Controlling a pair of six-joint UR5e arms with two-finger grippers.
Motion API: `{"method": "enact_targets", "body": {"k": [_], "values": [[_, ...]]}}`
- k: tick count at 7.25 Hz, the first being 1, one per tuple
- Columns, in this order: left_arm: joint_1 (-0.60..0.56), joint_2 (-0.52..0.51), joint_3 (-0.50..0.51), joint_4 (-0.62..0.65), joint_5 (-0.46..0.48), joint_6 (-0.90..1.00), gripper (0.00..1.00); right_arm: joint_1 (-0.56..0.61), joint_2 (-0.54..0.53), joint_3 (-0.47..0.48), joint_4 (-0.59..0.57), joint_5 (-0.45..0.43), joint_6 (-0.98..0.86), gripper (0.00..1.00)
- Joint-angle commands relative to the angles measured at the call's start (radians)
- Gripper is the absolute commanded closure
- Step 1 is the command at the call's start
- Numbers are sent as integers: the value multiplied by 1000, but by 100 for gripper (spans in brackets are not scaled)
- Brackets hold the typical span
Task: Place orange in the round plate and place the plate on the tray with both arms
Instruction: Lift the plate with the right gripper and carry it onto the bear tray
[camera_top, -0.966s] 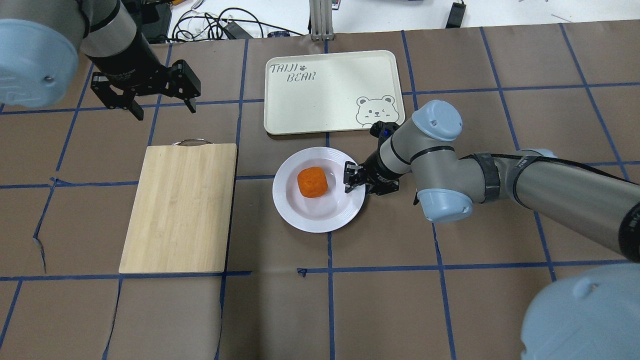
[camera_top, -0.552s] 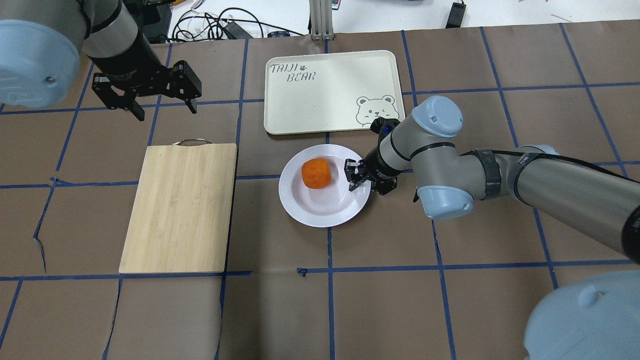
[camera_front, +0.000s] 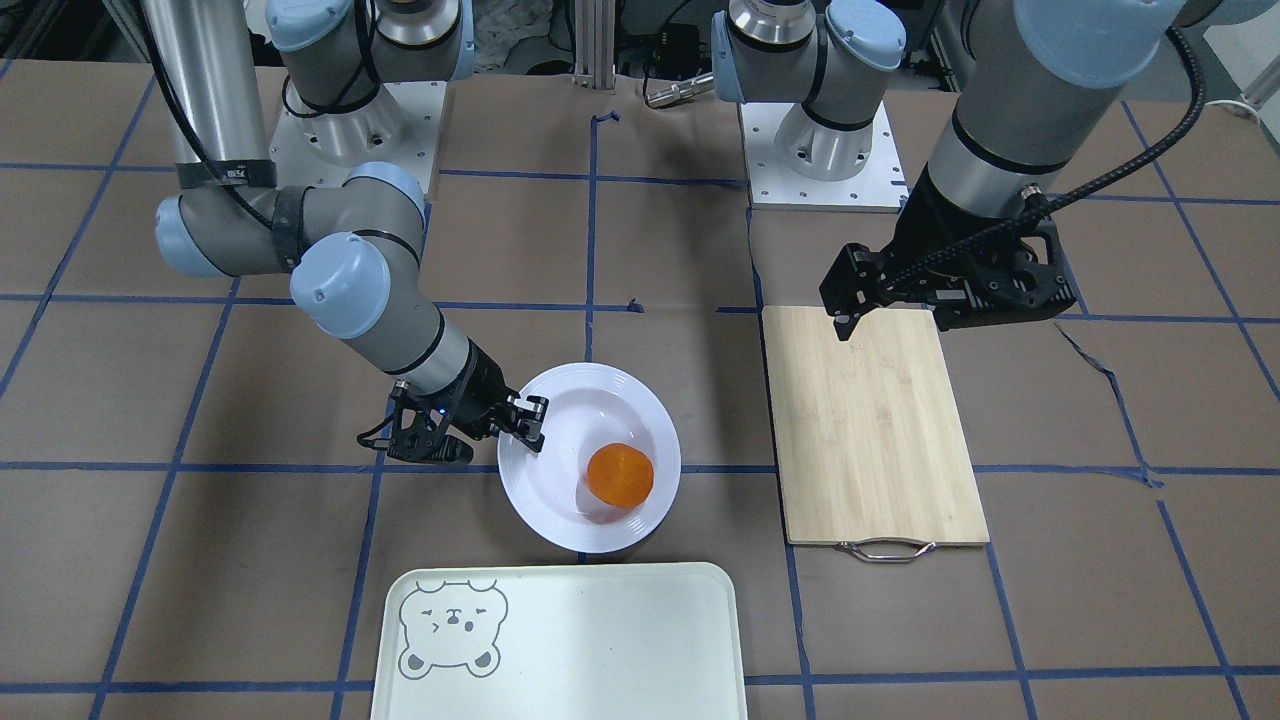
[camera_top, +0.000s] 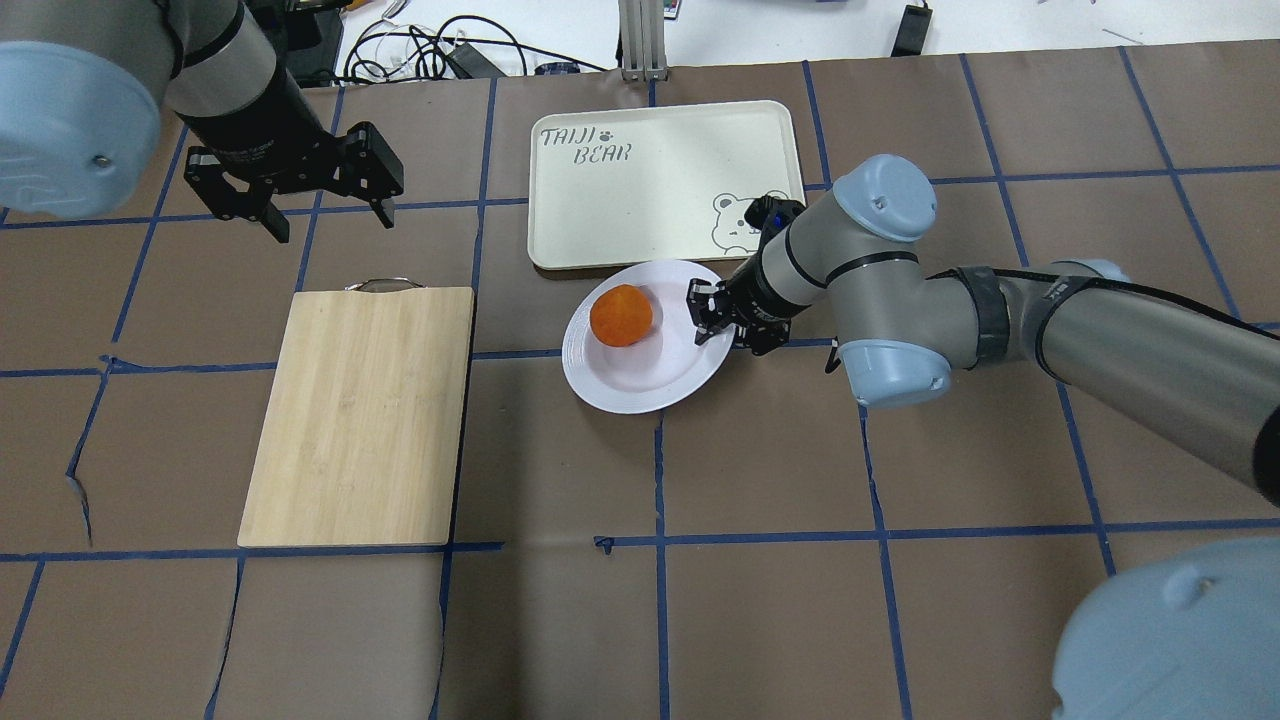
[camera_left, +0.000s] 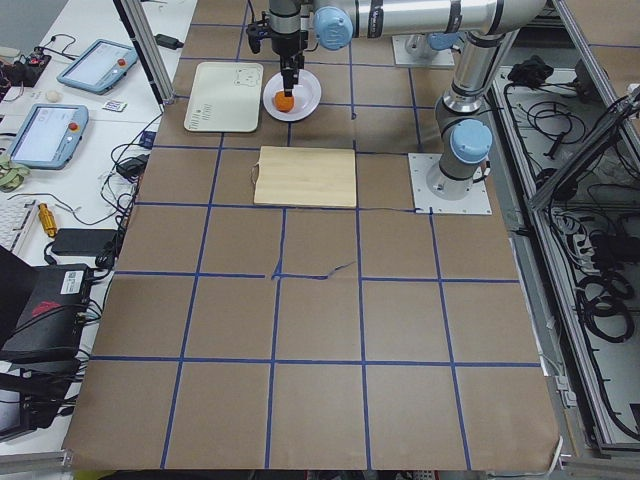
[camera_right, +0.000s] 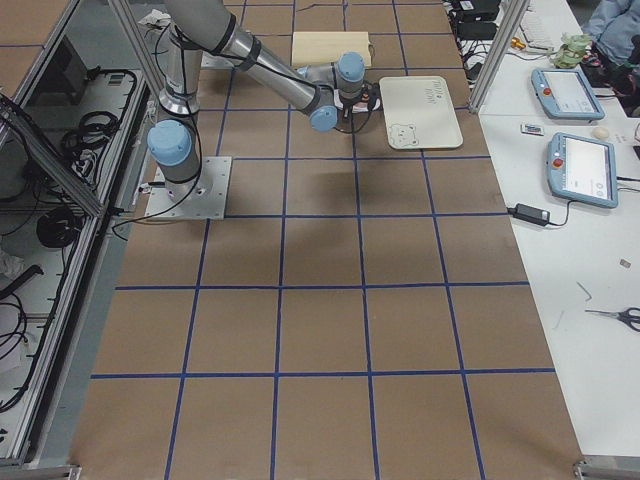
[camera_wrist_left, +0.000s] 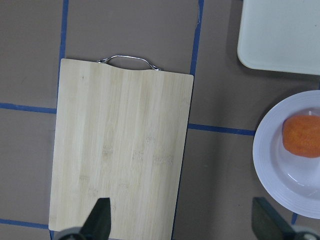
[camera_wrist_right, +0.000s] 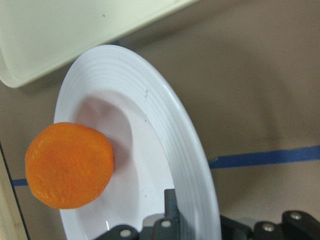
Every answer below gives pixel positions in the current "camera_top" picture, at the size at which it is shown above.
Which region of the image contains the white round plate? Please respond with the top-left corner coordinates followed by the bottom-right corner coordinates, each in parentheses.
top-left (561, 259), bottom-right (733, 414)

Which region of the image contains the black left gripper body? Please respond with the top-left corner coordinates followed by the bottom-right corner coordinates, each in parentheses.
top-left (178, 65), bottom-right (343, 201)

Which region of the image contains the orange fruit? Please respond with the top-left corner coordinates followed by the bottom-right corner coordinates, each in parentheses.
top-left (589, 284), bottom-right (654, 348)

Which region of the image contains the aluminium frame post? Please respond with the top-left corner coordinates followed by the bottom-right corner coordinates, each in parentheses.
top-left (618, 0), bottom-right (669, 82)

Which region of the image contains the cream bear tray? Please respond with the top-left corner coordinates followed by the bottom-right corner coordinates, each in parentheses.
top-left (527, 100), bottom-right (804, 272)

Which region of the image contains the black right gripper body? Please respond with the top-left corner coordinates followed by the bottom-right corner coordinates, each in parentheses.
top-left (723, 255), bottom-right (801, 331)

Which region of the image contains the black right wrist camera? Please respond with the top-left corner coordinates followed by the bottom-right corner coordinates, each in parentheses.
top-left (742, 193), bottom-right (806, 249)

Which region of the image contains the wooden cutting board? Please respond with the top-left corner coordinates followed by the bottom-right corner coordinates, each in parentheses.
top-left (237, 287), bottom-right (475, 548)

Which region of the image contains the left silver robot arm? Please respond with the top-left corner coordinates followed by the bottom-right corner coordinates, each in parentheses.
top-left (1, 1), bottom-right (404, 243)

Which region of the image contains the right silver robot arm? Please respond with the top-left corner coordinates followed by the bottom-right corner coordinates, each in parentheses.
top-left (686, 155), bottom-right (1279, 719)

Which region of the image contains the black power adapter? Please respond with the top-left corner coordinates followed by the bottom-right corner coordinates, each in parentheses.
top-left (890, 1), bottom-right (933, 58)

